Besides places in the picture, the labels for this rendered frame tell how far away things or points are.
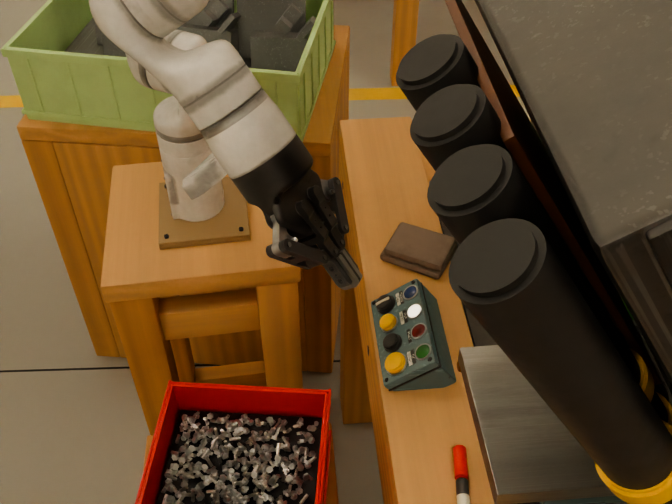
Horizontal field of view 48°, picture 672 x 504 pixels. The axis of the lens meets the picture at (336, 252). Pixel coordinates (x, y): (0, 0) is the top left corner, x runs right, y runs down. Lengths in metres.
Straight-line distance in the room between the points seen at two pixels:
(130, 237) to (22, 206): 1.56
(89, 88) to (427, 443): 1.05
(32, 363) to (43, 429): 0.24
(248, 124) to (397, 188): 0.66
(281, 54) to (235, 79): 1.02
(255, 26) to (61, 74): 0.42
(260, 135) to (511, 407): 0.34
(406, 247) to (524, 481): 0.54
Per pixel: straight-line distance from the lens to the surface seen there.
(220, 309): 1.32
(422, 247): 1.15
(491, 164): 0.32
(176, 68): 0.68
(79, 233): 1.93
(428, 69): 0.39
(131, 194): 1.41
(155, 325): 1.33
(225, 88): 0.68
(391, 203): 1.27
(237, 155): 0.68
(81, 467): 2.09
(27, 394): 2.27
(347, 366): 1.85
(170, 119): 1.18
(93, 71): 1.64
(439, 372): 0.99
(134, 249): 1.30
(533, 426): 0.73
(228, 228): 1.28
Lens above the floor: 1.72
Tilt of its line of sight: 44 degrees down
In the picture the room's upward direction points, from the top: straight up
